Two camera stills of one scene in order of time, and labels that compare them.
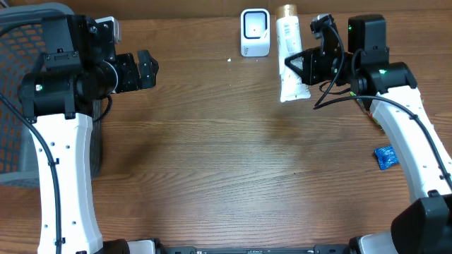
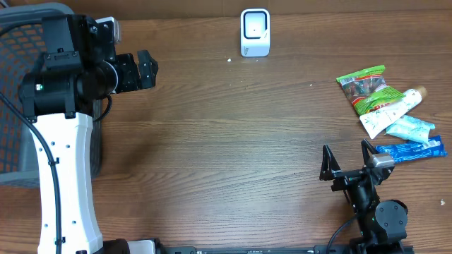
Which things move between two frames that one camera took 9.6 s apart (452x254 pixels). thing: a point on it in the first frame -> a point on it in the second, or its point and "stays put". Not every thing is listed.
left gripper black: [132, 79] stays put
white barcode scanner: [255, 32] stays put
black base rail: [317, 249] stays put
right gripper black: [308, 73] -> [328, 170]
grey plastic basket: [22, 44] stays put
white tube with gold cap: [289, 43] -> [374, 122]
